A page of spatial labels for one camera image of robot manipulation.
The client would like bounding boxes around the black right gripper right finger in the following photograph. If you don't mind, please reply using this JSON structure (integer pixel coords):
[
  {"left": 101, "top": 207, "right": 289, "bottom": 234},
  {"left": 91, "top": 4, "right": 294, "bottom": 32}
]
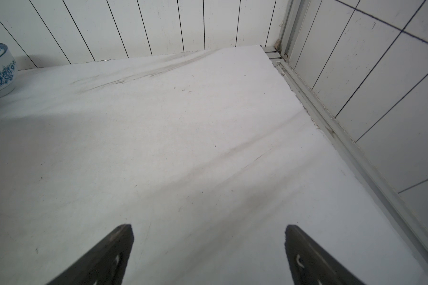
[{"left": 284, "top": 225, "right": 363, "bottom": 285}]

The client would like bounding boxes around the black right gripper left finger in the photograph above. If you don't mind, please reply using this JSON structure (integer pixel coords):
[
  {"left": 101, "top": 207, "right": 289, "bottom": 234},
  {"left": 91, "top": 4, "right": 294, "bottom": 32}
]
[{"left": 49, "top": 224, "right": 134, "bottom": 285}]

